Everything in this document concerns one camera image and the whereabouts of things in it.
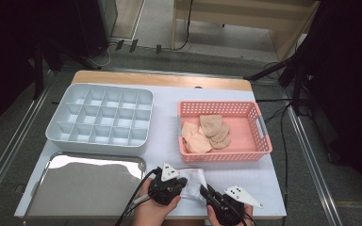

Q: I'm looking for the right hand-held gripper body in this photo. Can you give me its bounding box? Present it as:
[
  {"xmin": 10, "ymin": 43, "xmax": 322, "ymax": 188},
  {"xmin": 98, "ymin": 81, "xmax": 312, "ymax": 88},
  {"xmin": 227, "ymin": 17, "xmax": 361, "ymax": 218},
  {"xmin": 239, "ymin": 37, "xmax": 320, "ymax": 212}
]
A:
[{"xmin": 207, "ymin": 185, "xmax": 264, "ymax": 226}]

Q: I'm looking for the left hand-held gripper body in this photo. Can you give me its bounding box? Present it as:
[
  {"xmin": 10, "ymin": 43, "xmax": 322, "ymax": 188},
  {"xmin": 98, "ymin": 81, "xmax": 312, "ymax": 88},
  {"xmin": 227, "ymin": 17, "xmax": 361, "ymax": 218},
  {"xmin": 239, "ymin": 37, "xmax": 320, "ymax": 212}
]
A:
[{"xmin": 147, "ymin": 161, "xmax": 181, "ymax": 206}]

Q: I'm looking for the white sock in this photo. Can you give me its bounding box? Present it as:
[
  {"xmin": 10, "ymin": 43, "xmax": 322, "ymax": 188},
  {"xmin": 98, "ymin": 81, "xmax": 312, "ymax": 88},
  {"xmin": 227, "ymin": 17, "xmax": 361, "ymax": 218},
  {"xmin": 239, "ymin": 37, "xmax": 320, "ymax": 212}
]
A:
[
  {"xmin": 179, "ymin": 183, "xmax": 204, "ymax": 202},
  {"xmin": 178, "ymin": 168, "xmax": 208, "ymax": 193}
]

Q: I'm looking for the pink perforated plastic basket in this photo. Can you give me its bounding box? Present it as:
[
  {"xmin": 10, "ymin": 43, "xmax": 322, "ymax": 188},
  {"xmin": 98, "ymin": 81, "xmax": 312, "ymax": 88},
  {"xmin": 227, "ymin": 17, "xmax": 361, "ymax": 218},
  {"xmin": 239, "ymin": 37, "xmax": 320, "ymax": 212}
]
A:
[{"xmin": 176, "ymin": 100, "xmax": 273, "ymax": 164}]

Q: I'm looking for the grey divided organizer box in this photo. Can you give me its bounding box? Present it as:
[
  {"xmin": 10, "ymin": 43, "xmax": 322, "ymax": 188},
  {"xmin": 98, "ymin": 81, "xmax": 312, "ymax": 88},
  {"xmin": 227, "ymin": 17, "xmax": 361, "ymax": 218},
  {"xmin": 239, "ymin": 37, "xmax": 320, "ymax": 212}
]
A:
[{"xmin": 44, "ymin": 82, "xmax": 155, "ymax": 157}]

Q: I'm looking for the person's right hand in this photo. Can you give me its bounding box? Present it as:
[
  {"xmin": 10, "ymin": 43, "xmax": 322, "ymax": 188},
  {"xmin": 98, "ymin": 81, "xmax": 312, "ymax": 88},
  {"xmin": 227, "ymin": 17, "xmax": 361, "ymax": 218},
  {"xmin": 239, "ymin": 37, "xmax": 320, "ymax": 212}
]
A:
[{"xmin": 206, "ymin": 203, "xmax": 255, "ymax": 226}]

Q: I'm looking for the person's left hand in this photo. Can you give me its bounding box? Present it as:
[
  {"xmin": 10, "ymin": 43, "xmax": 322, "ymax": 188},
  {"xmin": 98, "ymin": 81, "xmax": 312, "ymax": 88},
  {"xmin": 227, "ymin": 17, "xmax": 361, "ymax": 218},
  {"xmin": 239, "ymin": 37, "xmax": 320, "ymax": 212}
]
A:
[{"xmin": 131, "ymin": 178, "xmax": 182, "ymax": 226}]

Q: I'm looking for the shiny metal tray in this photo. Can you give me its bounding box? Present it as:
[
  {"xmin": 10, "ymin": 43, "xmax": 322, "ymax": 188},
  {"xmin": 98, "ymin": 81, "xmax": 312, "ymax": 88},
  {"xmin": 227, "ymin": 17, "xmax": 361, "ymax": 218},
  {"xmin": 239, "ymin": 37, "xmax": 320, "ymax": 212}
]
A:
[{"xmin": 22, "ymin": 151, "xmax": 148, "ymax": 220}]

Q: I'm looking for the black metal stand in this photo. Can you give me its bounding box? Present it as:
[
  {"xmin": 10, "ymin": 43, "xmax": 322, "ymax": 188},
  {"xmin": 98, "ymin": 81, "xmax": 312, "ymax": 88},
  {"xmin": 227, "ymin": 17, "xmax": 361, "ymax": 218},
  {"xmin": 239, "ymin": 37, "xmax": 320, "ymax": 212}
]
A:
[
  {"xmin": 243, "ymin": 46, "xmax": 315, "ymax": 117},
  {"xmin": 32, "ymin": 39, "xmax": 99, "ymax": 101}
]

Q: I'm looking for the dark curtain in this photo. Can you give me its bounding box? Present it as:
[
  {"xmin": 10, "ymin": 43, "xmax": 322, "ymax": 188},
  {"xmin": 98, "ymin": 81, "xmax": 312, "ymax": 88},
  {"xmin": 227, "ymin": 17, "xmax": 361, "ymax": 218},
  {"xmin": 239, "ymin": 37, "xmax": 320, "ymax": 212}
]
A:
[
  {"xmin": 0, "ymin": 0, "xmax": 78, "ymax": 140},
  {"xmin": 301, "ymin": 0, "xmax": 362, "ymax": 211}
]

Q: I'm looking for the light wooden cabinet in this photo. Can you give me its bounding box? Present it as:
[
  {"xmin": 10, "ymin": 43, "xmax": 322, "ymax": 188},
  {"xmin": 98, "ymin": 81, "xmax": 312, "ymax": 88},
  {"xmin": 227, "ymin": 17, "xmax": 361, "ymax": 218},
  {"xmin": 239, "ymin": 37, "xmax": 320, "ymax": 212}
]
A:
[{"xmin": 171, "ymin": 0, "xmax": 322, "ymax": 62}]

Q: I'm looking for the dark cabinet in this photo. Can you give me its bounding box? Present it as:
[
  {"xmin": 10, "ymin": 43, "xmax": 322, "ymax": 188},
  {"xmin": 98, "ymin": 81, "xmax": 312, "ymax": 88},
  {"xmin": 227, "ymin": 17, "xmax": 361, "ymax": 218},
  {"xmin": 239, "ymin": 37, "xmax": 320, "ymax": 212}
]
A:
[{"xmin": 74, "ymin": 0, "xmax": 119, "ymax": 59}]

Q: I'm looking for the left hand-held gripper cable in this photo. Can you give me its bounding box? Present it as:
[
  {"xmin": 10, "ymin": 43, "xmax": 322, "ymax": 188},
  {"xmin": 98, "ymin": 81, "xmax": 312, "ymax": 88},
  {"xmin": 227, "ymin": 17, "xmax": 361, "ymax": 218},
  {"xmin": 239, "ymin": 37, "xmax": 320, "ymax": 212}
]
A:
[{"xmin": 114, "ymin": 168, "xmax": 163, "ymax": 226}]

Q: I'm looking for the black floor cable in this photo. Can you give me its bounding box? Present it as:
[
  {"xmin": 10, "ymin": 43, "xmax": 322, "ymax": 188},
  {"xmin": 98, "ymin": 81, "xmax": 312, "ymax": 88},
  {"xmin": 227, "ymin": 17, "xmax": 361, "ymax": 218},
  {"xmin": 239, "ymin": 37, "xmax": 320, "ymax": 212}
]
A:
[{"xmin": 254, "ymin": 60, "xmax": 296, "ymax": 226}]

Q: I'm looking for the metal floor rail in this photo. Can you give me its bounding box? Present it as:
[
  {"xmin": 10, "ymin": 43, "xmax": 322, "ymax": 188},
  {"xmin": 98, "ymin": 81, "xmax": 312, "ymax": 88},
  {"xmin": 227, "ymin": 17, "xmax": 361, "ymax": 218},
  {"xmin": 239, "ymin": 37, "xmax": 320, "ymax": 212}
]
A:
[
  {"xmin": 0, "ymin": 69, "xmax": 56, "ymax": 218},
  {"xmin": 281, "ymin": 88, "xmax": 344, "ymax": 226}
]

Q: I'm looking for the white floor cable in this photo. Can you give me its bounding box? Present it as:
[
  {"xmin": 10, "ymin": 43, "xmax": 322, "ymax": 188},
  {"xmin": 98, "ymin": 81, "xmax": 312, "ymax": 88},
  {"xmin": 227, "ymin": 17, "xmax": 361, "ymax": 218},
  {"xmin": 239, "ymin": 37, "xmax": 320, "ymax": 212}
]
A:
[{"xmin": 87, "ymin": 42, "xmax": 116, "ymax": 69}]

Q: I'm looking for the black hanging cable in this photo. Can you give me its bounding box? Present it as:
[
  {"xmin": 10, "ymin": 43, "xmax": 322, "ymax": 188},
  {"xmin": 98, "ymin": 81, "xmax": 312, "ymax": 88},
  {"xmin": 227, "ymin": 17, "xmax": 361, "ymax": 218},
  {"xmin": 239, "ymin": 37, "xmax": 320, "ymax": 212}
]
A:
[{"xmin": 173, "ymin": 0, "xmax": 194, "ymax": 52}]

